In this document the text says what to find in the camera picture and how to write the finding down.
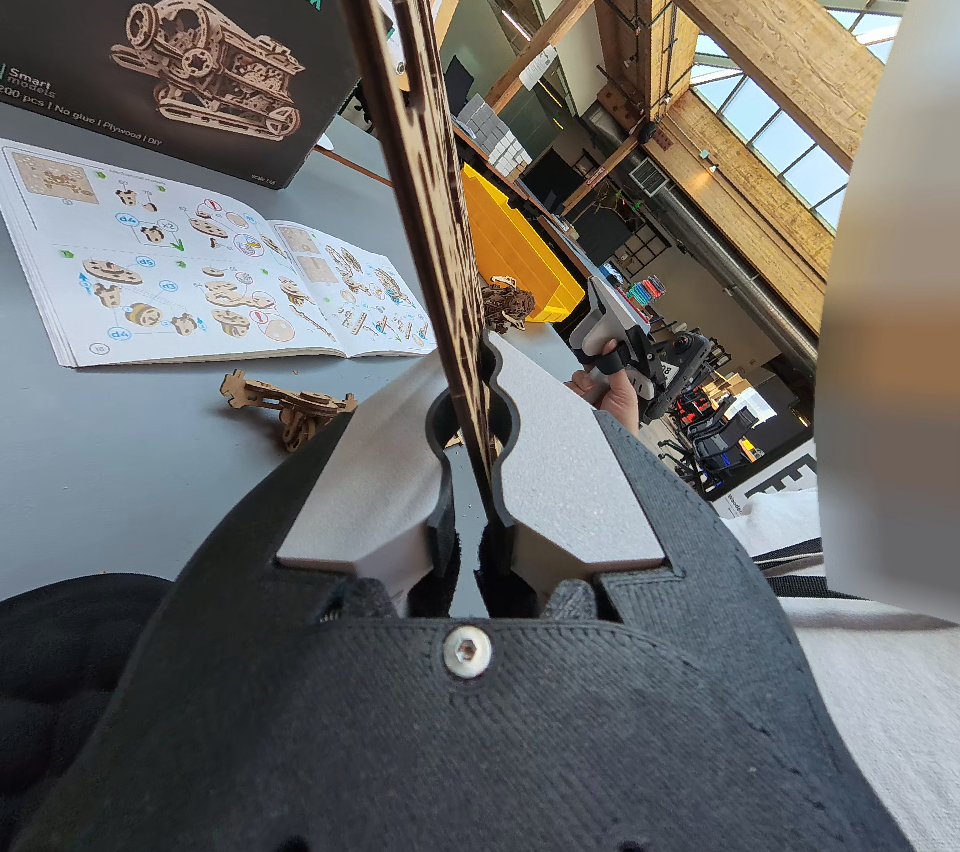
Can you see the yellow plastic bin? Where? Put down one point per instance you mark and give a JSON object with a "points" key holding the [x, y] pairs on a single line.
{"points": [[517, 251]]}

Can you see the laser-cut plywood parts sheet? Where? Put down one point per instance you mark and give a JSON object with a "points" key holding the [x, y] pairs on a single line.
{"points": [[420, 154]]}

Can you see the open instruction booklet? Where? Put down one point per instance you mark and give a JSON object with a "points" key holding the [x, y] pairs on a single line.
{"points": [[187, 267]]}

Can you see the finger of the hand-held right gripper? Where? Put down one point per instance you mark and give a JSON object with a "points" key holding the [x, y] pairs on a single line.
{"points": [[619, 312]]}

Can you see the black office chair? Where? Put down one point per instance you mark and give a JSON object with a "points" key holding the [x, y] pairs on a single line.
{"points": [[712, 447]]}

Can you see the hanging paper sign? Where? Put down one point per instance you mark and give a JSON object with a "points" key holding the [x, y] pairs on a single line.
{"points": [[538, 68]]}

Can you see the diagonal wooden brace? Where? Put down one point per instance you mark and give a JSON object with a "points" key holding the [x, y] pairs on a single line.
{"points": [[555, 26]]}

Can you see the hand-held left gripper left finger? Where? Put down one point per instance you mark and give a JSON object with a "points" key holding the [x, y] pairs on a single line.
{"points": [[367, 484]]}

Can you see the white wall vent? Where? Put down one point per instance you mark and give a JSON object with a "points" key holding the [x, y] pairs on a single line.
{"points": [[649, 176]]}

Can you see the small wooden model sub-assembly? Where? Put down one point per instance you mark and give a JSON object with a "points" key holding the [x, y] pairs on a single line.
{"points": [[300, 405]]}

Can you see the grey desk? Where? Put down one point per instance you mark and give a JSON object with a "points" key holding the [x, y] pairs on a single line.
{"points": [[112, 477]]}

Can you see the black mesh pad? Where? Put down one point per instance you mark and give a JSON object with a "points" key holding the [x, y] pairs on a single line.
{"points": [[60, 679]]}

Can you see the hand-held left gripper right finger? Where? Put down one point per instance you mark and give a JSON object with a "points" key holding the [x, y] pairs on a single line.
{"points": [[577, 484]]}

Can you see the silver ventilation duct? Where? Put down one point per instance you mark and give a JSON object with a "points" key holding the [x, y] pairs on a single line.
{"points": [[720, 259]]}

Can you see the stack of grey boxes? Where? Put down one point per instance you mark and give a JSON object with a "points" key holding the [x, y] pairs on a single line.
{"points": [[495, 131]]}

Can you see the dark wooden gear assembly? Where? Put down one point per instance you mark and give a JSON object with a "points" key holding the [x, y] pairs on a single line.
{"points": [[506, 304]]}

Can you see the large wooden ceiling beam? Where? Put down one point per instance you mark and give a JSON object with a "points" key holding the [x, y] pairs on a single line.
{"points": [[750, 11]]}

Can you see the white board with black letters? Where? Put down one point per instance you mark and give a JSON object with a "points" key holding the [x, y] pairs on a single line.
{"points": [[772, 488]]}

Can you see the person's right hand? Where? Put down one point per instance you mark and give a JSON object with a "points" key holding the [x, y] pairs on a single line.
{"points": [[619, 402]]}

